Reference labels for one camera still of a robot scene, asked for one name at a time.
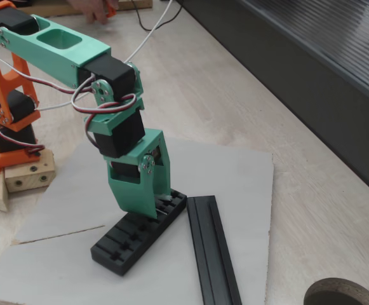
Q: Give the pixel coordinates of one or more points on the person's hand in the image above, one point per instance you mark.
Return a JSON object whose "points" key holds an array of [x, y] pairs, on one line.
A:
{"points": [[92, 8]]}

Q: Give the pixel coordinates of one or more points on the grey horizontal window blind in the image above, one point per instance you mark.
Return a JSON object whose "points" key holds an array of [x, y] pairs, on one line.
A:
{"points": [[346, 38]]}

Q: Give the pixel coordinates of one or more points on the wooden block with screw holes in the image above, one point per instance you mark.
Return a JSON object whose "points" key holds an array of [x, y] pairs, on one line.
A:
{"points": [[25, 178]]}

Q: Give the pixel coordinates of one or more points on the black aluminium profile rail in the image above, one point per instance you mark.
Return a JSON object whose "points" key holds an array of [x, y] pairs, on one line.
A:
{"points": [[209, 254]]}

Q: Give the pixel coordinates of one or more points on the green gripper with servo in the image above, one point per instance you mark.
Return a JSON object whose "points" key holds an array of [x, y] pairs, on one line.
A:
{"points": [[133, 190]]}

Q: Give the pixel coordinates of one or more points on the black slotted holder block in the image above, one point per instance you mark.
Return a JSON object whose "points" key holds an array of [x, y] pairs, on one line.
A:
{"points": [[108, 263]]}

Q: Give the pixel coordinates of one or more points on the light wooden plank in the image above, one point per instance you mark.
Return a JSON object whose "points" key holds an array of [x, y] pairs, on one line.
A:
{"points": [[133, 4]]}

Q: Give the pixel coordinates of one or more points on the grey faced plywood board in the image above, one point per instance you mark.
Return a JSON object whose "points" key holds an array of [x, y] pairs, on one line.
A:
{"points": [[219, 178]]}

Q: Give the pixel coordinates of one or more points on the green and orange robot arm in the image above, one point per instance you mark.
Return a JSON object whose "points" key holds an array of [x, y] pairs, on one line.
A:
{"points": [[44, 60]]}

